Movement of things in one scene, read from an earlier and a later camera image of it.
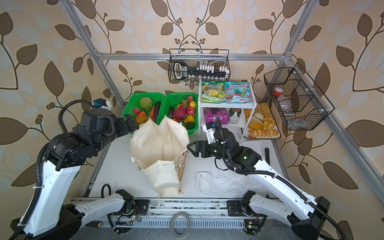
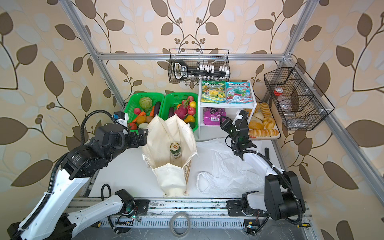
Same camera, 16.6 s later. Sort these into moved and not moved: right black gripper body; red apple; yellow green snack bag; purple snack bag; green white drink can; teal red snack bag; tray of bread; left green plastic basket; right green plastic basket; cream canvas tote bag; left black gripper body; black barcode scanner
Moved: left black gripper body; green white drink can; right black gripper body; cream canvas tote bag
Not moved: black barcode scanner; right green plastic basket; yellow green snack bag; teal red snack bag; tray of bread; red apple; left green plastic basket; purple snack bag
